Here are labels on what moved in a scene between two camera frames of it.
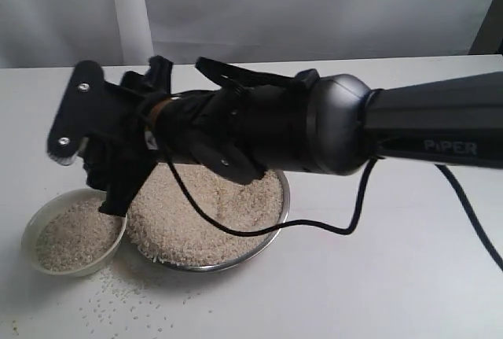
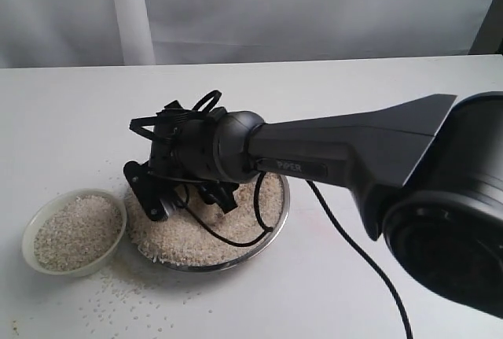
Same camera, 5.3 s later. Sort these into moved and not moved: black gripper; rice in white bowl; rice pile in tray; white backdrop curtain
Moved: black gripper
Not moved: rice in white bowl; rice pile in tray; white backdrop curtain
